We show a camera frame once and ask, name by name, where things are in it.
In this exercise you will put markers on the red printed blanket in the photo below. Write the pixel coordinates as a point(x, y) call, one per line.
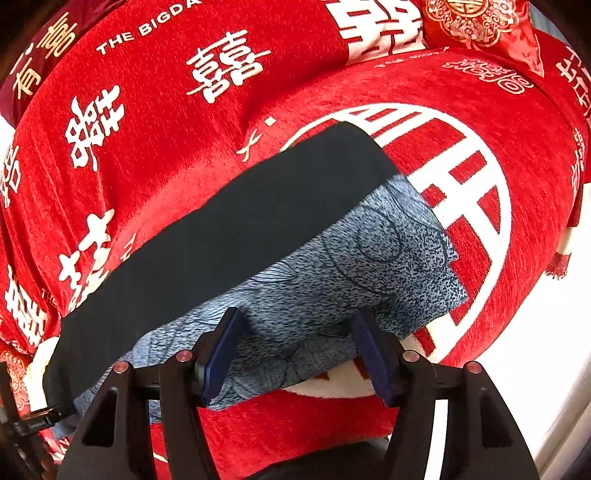
point(161, 138)

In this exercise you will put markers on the dark red gold-print pillow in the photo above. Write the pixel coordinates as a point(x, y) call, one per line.
point(41, 46)

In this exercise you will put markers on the black pants with blue-grey lining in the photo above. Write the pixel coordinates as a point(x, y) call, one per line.
point(231, 217)

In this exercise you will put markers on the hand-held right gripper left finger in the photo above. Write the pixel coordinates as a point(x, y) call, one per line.
point(220, 355)

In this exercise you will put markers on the red embroidered cushion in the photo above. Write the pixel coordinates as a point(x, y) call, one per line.
point(466, 23)

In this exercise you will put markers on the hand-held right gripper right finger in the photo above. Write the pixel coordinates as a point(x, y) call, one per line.
point(376, 355)

